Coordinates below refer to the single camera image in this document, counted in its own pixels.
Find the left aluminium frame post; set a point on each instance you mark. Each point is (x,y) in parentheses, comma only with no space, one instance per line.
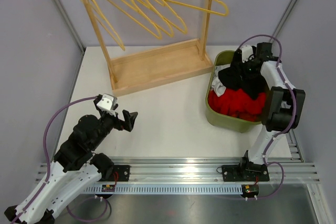
(64,16)

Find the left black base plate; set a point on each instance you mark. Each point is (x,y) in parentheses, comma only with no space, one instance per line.
(121,173)

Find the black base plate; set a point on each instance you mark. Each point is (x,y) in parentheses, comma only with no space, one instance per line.
(121,173)
(231,172)

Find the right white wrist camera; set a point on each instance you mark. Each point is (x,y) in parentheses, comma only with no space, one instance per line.
(246,53)

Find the white t shirt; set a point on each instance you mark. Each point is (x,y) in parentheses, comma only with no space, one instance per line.
(217,85)

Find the wooden clothes rack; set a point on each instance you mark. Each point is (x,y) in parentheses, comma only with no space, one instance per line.
(158,66)

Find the yellow hanger of orange shirt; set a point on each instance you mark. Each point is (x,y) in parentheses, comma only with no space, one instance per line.
(98,15)

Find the green plastic basket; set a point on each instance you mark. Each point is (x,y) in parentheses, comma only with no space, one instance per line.
(222,61)

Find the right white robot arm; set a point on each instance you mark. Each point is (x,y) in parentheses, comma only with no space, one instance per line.
(281,113)

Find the grey slotted cable duct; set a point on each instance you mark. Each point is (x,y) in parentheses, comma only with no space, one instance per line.
(165,190)

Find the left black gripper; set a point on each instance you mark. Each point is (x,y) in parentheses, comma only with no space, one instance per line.
(129,119)

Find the right aluminium frame post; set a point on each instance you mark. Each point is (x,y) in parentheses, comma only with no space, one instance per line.
(284,17)

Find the black t shirt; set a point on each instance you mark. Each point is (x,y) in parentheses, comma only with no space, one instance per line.
(240,75)

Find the aluminium mounting rail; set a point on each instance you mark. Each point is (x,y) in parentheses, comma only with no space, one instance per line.
(205,170)

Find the aluminium frame post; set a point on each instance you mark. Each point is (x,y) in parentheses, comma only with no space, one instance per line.
(64,16)
(284,17)

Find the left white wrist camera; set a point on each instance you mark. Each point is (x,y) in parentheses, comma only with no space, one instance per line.
(107,104)

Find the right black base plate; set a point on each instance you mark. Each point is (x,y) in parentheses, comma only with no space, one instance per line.
(231,172)

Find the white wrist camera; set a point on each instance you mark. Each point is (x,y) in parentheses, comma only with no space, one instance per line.
(246,53)
(107,104)

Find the yellow hanger of white shirt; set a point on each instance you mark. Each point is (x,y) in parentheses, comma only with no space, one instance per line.
(165,6)

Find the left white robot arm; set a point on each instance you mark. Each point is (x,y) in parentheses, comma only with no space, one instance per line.
(75,166)

